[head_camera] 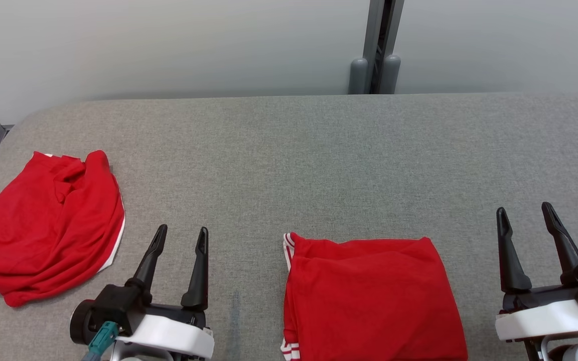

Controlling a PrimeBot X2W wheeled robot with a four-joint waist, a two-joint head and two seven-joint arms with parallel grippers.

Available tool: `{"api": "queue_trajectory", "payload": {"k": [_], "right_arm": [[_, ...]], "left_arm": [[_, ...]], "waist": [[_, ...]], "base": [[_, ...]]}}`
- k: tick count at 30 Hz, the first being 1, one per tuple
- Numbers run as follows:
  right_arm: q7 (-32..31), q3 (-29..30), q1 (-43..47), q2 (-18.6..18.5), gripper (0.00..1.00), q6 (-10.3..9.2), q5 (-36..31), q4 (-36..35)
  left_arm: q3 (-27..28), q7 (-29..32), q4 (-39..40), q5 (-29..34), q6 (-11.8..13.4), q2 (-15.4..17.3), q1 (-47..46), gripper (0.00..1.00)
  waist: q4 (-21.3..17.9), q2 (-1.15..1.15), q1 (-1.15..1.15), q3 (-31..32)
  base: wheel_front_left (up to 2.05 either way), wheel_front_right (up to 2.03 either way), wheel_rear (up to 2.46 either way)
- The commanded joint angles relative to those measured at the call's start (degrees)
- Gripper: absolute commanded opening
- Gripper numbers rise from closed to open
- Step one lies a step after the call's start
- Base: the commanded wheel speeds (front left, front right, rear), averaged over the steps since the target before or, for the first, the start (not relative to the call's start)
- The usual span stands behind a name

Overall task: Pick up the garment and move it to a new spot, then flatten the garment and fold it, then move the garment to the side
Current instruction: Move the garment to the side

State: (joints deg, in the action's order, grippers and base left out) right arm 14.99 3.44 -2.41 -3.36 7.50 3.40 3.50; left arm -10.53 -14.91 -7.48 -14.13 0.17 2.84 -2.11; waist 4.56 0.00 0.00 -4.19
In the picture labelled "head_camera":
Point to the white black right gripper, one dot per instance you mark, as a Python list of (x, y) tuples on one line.
[(545, 318)]

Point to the grey fabric sofa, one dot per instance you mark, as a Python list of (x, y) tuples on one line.
[(319, 165)]

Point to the red shirt with striped cuffs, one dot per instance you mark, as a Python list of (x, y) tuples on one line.
[(369, 301)]

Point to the grey rounded post bumper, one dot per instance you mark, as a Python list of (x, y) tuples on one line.
[(358, 75), (391, 75)]

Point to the grey vertical wall post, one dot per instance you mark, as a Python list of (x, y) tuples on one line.
[(372, 30)]

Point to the red shirt with white trim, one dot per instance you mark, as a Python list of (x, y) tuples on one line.
[(43, 235)]

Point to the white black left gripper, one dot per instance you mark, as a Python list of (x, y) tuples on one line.
[(178, 333)]

